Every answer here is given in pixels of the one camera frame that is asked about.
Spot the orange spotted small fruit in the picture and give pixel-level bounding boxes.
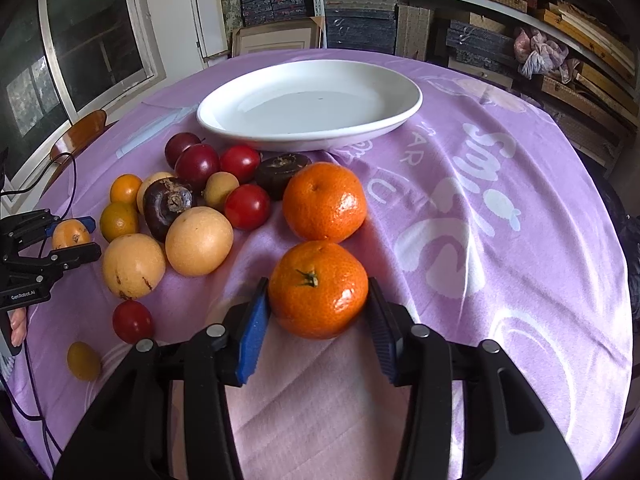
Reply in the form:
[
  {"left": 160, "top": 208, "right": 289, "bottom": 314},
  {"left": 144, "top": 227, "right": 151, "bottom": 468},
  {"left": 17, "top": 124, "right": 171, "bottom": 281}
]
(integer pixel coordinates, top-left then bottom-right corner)
[{"left": 52, "top": 219, "right": 92, "bottom": 250}]

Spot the small orange tomato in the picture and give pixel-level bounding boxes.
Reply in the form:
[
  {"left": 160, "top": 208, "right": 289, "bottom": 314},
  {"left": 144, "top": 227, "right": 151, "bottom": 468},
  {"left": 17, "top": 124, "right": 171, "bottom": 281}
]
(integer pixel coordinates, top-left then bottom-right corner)
[
  {"left": 100, "top": 203, "right": 140, "bottom": 243},
  {"left": 110, "top": 174, "right": 142, "bottom": 204}
]

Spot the large yellow round fruit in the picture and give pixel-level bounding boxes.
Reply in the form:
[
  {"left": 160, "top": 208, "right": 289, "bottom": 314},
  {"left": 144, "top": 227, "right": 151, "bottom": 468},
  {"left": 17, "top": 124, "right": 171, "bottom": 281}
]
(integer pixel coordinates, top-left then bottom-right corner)
[{"left": 102, "top": 233, "right": 166, "bottom": 300}]

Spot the orange mandarin with stem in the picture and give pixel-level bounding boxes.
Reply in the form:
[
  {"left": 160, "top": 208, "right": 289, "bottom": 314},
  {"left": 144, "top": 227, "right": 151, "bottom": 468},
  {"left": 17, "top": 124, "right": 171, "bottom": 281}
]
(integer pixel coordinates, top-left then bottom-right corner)
[{"left": 268, "top": 240, "right": 369, "bottom": 339}]

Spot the dark purple passion fruit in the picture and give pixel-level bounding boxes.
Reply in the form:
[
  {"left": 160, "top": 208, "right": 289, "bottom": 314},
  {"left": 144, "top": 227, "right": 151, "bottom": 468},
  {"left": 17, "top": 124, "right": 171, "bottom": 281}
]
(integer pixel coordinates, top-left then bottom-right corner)
[{"left": 142, "top": 177, "right": 195, "bottom": 243}]

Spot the red cherry tomato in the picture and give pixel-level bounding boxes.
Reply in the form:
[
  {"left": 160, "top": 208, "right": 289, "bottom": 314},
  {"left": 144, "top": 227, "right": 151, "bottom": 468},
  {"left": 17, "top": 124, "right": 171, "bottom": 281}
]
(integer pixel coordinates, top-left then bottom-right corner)
[
  {"left": 224, "top": 184, "right": 271, "bottom": 231},
  {"left": 112, "top": 300, "right": 154, "bottom": 344},
  {"left": 220, "top": 145, "right": 262, "bottom": 184}
]

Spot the small yellow tomato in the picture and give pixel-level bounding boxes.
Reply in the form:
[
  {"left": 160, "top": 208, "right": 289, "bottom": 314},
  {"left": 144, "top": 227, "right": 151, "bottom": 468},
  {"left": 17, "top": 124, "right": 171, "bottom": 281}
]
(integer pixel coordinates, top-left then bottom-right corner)
[{"left": 66, "top": 341, "right": 102, "bottom": 382}]

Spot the dark red plum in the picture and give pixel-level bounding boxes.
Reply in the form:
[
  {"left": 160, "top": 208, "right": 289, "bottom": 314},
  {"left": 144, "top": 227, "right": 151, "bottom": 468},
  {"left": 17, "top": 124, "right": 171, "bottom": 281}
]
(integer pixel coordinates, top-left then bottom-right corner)
[
  {"left": 175, "top": 143, "right": 219, "bottom": 192},
  {"left": 164, "top": 132, "right": 202, "bottom": 169}
]

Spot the person's left hand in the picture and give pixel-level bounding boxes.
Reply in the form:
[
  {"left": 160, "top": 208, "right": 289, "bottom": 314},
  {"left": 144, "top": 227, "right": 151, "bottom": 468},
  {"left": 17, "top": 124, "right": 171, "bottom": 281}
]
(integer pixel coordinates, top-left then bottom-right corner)
[{"left": 10, "top": 308, "right": 27, "bottom": 347}]

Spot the wooden chair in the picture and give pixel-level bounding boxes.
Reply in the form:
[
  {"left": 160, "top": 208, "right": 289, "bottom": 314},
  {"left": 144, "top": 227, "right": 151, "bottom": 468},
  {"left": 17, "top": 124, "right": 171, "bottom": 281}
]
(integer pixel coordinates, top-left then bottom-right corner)
[{"left": 49, "top": 110, "right": 107, "bottom": 162}]

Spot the purple printed tablecloth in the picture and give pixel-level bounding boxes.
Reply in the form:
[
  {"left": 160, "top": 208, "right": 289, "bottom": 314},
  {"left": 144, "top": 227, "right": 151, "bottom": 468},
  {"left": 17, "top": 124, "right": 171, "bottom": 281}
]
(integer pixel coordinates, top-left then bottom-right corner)
[{"left": 27, "top": 50, "right": 632, "bottom": 479}]

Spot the white oval plate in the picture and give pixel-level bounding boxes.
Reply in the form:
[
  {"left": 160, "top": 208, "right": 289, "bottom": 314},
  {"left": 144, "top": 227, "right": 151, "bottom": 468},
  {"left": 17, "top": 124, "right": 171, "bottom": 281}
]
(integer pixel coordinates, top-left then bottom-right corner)
[{"left": 196, "top": 60, "right": 423, "bottom": 152}]

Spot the framed picture leaning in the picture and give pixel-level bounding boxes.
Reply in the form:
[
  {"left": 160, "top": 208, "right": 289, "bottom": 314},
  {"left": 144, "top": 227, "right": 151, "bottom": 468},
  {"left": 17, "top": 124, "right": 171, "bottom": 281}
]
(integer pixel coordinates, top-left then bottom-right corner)
[{"left": 231, "top": 16, "right": 326, "bottom": 58}]

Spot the pink cloth bundle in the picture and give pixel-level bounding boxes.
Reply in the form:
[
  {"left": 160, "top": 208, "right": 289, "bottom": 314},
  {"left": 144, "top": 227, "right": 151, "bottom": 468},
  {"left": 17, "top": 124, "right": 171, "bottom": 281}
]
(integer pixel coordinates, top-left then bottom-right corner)
[{"left": 513, "top": 28, "right": 579, "bottom": 84}]

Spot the metal shelving unit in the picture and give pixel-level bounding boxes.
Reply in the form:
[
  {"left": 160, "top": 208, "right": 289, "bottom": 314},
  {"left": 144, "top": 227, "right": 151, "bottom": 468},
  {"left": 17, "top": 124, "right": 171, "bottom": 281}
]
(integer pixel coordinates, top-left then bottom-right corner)
[{"left": 239, "top": 0, "right": 639, "bottom": 171}]

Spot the black cable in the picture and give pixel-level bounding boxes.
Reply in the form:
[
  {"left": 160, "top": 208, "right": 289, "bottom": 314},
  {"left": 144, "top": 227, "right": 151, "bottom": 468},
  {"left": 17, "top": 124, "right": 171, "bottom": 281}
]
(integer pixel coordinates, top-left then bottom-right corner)
[{"left": 0, "top": 150, "right": 79, "bottom": 476}]

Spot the window frame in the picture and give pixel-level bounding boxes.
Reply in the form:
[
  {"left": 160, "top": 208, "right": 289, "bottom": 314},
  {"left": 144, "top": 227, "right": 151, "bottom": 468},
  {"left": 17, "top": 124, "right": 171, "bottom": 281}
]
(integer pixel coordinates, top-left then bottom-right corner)
[{"left": 1, "top": 0, "right": 166, "bottom": 207}]

